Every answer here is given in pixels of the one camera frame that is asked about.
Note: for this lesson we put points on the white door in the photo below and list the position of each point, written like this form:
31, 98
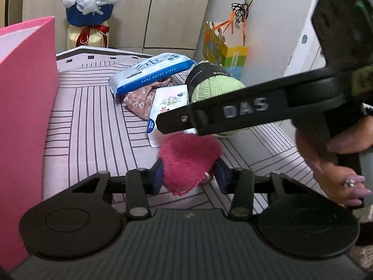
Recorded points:
303, 58

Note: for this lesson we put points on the blue wet wipes pack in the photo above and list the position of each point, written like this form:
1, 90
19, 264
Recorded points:
151, 73

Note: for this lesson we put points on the flower bouquet in blue wrap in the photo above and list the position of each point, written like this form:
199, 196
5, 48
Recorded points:
87, 14

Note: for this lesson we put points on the blue round sticker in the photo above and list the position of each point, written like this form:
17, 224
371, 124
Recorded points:
304, 39

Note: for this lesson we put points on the beige wooden wardrobe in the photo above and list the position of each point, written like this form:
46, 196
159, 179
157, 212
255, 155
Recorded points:
163, 11

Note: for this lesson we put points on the small white tissue pack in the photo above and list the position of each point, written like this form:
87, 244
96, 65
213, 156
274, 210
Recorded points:
167, 100

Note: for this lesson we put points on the striped tablecloth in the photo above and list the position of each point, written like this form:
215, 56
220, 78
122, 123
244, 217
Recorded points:
96, 122

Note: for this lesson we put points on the green yarn ball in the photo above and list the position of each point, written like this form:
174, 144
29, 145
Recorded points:
209, 87

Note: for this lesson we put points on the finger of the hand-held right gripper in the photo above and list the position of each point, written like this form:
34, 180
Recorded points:
174, 121

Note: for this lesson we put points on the person's right hand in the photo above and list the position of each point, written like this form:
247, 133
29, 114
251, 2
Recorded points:
320, 163

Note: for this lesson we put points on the colourful paper gift bag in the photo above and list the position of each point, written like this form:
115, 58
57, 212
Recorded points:
233, 61

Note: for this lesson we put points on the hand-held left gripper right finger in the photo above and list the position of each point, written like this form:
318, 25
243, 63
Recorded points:
223, 179

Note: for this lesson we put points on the pink floral cloth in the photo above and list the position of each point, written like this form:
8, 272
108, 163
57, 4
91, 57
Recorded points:
140, 102

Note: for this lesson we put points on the pink cardboard box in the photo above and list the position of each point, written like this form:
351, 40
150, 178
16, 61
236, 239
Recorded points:
23, 122

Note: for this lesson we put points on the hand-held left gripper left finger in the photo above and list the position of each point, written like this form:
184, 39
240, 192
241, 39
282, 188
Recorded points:
157, 180

